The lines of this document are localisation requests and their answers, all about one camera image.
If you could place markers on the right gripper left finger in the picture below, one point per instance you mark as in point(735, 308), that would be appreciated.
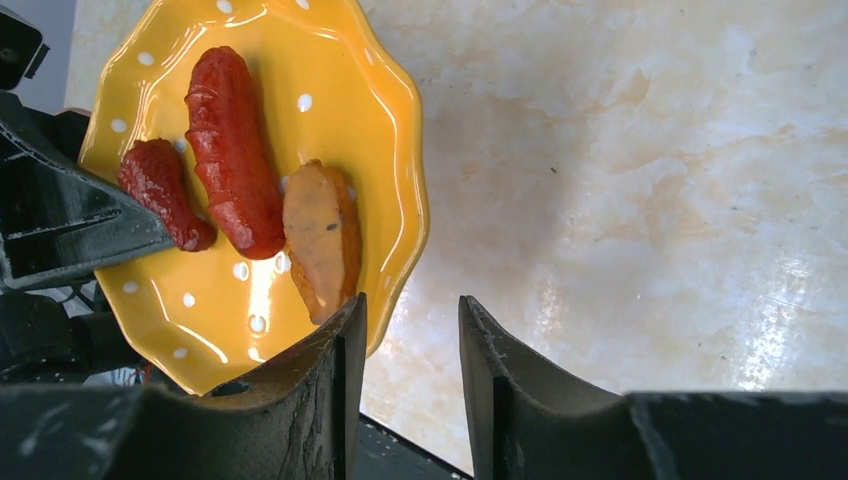
point(293, 417)

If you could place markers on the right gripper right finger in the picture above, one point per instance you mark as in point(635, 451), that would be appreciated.
point(530, 419)

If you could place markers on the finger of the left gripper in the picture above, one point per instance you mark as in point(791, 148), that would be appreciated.
point(60, 222)

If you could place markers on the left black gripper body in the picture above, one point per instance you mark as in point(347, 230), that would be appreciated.
point(55, 334)

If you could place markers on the yellow polka dot plate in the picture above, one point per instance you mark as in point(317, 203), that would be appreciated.
point(328, 91)

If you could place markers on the small red piece on yellow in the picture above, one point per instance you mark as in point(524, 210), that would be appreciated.
point(151, 172)

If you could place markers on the red sausage on yellow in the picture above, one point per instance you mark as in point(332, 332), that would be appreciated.
point(231, 159)

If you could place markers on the brown piece on yellow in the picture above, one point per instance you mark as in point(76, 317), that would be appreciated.
point(322, 228)

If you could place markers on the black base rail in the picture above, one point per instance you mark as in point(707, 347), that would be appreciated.
point(382, 453)

